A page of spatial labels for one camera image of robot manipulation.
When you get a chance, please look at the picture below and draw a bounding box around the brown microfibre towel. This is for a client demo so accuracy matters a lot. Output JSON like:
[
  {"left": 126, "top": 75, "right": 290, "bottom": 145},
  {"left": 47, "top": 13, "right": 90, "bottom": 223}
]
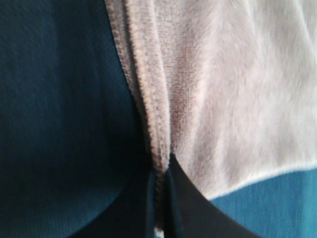
[{"left": 105, "top": 0, "right": 317, "bottom": 238}]

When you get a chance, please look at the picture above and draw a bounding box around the black table cloth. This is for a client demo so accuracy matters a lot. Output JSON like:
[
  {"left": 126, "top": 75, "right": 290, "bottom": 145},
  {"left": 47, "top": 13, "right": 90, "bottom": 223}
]
[{"left": 0, "top": 0, "right": 317, "bottom": 238}]

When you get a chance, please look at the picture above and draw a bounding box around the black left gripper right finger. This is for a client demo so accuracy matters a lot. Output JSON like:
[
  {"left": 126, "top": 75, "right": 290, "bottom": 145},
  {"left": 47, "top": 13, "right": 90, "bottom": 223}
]
[{"left": 163, "top": 154, "right": 255, "bottom": 238}]

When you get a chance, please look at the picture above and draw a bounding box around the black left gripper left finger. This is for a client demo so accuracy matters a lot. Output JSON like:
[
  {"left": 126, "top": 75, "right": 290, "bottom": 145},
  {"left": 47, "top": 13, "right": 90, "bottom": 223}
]
[{"left": 72, "top": 170, "right": 155, "bottom": 238}]

